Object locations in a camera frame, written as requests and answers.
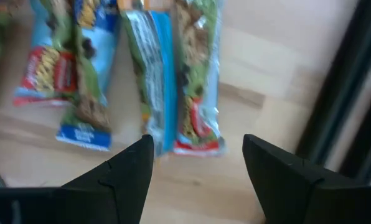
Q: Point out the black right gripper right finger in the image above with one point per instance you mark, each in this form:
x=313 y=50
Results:
x=285 y=186

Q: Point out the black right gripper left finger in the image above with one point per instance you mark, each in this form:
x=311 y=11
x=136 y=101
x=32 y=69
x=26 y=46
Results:
x=120 y=193

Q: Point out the blue oatmeal raisin granola bar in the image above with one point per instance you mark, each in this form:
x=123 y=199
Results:
x=84 y=137

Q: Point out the granola bar orange ends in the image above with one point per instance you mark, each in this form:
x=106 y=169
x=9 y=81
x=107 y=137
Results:
x=154 y=62

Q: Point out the granola bar red end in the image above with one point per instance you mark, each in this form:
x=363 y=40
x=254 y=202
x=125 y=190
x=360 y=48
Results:
x=45 y=71
x=198 y=77

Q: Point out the black table frame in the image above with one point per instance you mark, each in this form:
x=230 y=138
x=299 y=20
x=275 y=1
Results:
x=338 y=93

